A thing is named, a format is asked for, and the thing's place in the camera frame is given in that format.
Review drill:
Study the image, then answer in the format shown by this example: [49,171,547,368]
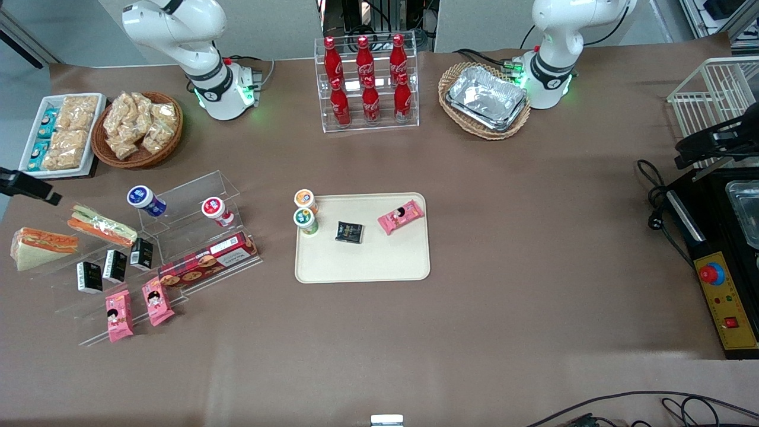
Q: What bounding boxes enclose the red cola bottle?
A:
[330,77,352,127]
[394,73,413,122]
[323,37,343,81]
[390,34,409,78]
[356,36,375,81]
[362,76,381,124]

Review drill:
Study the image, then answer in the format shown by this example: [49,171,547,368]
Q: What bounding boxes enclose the light wicker basket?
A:
[438,62,531,141]

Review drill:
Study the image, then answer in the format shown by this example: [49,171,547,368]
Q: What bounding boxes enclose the blue snack packet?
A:
[37,109,60,139]
[28,141,51,173]

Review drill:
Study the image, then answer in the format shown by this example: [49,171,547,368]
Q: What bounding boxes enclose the red lid cup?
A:
[201,197,235,228]

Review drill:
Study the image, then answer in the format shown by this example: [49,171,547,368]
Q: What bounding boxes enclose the small black snack packet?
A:
[335,221,364,244]

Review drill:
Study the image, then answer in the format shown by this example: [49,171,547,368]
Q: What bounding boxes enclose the brown table mat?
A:
[0,33,759,427]

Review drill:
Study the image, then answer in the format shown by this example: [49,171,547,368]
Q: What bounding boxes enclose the black metal stand leg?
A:
[0,9,60,69]

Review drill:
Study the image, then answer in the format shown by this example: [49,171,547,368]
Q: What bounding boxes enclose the triangular sandwich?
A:
[10,228,79,272]

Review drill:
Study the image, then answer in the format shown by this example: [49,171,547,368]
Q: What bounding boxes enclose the black power cable with plug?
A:
[637,159,694,267]

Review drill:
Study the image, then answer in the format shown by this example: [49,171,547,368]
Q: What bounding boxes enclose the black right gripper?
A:
[0,167,62,206]

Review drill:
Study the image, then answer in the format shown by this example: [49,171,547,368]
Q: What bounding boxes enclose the left arm base cable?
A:
[454,47,522,69]

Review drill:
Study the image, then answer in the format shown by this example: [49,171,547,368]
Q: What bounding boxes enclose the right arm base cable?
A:
[228,55,276,87]

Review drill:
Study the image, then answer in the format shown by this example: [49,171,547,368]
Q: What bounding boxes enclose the dark wicker basket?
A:
[91,91,183,170]

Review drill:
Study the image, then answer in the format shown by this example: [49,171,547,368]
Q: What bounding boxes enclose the grey metal handle bar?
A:
[667,190,706,243]

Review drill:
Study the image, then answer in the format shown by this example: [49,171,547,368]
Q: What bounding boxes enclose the black background equipment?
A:
[320,0,439,36]

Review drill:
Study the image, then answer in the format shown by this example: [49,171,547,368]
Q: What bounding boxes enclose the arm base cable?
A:
[454,47,522,69]
[228,55,276,87]

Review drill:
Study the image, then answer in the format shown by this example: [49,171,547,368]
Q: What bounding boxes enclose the blue lid cup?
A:
[127,185,167,218]

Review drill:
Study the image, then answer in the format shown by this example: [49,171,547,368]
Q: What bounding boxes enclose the small black carton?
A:
[76,262,103,294]
[103,250,127,283]
[130,238,154,271]

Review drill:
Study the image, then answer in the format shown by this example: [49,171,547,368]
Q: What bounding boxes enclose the white wire rack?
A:
[667,56,759,173]

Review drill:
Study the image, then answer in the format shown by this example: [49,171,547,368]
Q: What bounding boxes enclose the small clear acrylic stand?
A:
[138,171,261,285]

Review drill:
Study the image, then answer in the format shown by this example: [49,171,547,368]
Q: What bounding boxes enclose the black sealing machine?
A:
[664,166,759,359]

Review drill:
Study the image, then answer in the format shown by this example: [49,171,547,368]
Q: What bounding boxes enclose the stacked foil trays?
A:
[446,65,528,132]

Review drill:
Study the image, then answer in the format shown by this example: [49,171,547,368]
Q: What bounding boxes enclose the red cookie box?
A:
[158,231,260,289]

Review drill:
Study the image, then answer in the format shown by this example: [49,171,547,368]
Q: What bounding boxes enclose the clear cracker bag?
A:
[58,95,99,131]
[42,129,90,171]

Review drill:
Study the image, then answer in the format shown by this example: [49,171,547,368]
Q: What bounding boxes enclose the cream plastic tray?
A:
[295,192,430,284]

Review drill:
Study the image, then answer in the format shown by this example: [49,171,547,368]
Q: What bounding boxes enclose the large clear acrylic stand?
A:
[12,225,190,348]

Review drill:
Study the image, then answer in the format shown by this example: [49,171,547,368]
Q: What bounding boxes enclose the green lid cup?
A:
[293,208,320,237]

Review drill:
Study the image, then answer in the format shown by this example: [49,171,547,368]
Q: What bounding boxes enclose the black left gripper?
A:
[675,116,759,170]

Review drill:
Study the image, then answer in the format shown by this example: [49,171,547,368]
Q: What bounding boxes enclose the long wrapped sandwich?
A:
[67,205,138,248]

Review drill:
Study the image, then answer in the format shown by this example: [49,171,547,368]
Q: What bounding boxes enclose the white rectangular dish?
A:
[19,94,107,179]

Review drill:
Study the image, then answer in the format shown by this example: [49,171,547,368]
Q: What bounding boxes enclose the steel food container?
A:
[725,180,759,250]

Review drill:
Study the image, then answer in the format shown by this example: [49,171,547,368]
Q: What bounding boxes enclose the clear acrylic bottle rack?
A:
[314,33,420,133]

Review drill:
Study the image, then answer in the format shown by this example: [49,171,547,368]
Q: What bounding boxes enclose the black floor cables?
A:
[522,390,759,427]

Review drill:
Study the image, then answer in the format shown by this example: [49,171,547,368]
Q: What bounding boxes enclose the clear puffed snack bag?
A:
[104,104,134,140]
[142,119,176,155]
[107,133,140,161]
[148,102,178,125]
[119,92,152,119]

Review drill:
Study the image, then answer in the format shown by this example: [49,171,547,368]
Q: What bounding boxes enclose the pink snack packet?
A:
[106,290,135,343]
[141,277,175,327]
[378,200,426,235]

